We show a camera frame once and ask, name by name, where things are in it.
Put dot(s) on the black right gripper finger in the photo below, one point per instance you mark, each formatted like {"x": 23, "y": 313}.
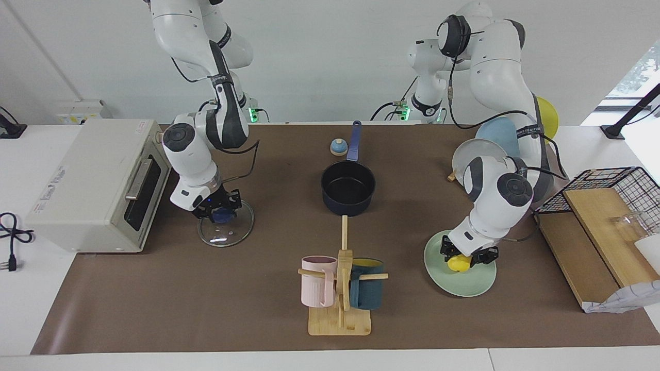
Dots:
{"x": 205, "y": 215}
{"x": 234, "y": 205}

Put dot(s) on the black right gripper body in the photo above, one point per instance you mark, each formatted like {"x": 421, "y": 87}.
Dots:
{"x": 216, "y": 198}

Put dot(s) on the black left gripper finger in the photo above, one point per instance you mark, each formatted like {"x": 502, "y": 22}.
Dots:
{"x": 485, "y": 259}
{"x": 447, "y": 256}

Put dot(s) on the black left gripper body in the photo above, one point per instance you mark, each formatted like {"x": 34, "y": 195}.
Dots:
{"x": 484, "y": 251}

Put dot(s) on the yellow potato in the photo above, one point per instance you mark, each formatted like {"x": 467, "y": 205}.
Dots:
{"x": 458, "y": 264}

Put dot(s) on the glass lid blue knob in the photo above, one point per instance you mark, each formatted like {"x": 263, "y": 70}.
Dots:
{"x": 227, "y": 234}

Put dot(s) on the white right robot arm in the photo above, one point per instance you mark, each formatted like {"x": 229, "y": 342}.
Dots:
{"x": 191, "y": 149}

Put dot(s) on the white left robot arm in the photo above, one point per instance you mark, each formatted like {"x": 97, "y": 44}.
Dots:
{"x": 497, "y": 72}

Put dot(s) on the pale green plate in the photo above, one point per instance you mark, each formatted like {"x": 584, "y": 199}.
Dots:
{"x": 464, "y": 283}

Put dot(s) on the grey plate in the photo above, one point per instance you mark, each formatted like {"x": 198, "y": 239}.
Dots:
{"x": 474, "y": 152}

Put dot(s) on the light blue plate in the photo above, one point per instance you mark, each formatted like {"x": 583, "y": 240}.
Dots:
{"x": 497, "y": 131}

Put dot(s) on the yellow plate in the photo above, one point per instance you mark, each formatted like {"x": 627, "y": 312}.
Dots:
{"x": 549, "y": 116}

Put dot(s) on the brown table mat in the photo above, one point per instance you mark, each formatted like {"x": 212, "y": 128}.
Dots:
{"x": 206, "y": 299}

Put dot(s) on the dark teal mug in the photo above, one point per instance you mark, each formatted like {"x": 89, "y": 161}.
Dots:
{"x": 367, "y": 293}

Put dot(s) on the brown wooden board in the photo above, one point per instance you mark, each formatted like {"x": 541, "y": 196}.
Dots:
{"x": 577, "y": 252}

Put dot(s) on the pink mug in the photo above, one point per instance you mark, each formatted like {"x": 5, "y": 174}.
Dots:
{"x": 315, "y": 288}

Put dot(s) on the small blue round timer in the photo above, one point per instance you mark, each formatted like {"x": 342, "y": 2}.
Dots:
{"x": 338, "y": 148}

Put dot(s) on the light wooden board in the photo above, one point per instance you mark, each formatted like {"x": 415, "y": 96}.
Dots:
{"x": 603, "y": 226}

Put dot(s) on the cream toaster oven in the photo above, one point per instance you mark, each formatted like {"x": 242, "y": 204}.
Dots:
{"x": 87, "y": 180}

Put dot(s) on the wooden mug tree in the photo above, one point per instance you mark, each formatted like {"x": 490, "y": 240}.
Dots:
{"x": 340, "y": 322}

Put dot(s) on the clear glass cup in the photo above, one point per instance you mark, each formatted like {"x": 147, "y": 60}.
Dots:
{"x": 626, "y": 226}

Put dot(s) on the white patterned cloth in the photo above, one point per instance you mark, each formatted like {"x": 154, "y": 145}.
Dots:
{"x": 626, "y": 299}

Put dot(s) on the white container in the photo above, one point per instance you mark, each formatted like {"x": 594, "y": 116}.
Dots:
{"x": 650, "y": 248}

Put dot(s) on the white wall socket box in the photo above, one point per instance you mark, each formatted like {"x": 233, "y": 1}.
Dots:
{"x": 82, "y": 111}

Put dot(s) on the black clamp mount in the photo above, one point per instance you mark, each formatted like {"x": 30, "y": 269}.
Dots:
{"x": 11, "y": 130}

